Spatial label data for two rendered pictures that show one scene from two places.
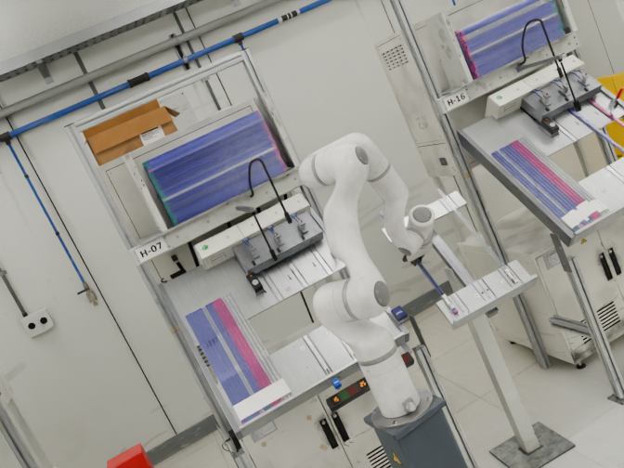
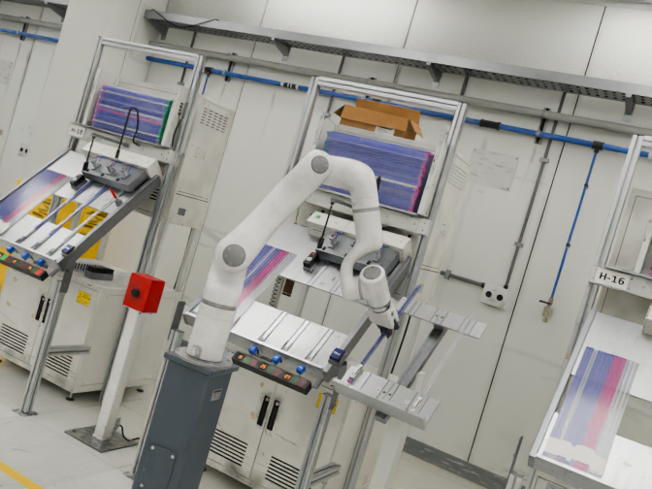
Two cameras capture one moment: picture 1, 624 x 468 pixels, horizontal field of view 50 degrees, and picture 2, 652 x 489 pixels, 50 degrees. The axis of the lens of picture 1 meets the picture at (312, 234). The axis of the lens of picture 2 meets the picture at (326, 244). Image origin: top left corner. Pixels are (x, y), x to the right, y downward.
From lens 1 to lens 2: 178 cm
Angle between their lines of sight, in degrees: 41
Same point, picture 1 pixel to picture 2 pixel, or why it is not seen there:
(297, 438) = (244, 389)
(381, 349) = (211, 295)
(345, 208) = (281, 191)
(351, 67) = not seen: outside the picture
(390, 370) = (204, 315)
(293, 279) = (334, 281)
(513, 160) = (594, 367)
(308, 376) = (250, 331)
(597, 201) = (603, 462)
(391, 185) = (360, 225)
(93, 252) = not seen: hidden behind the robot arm
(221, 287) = (299, 248)
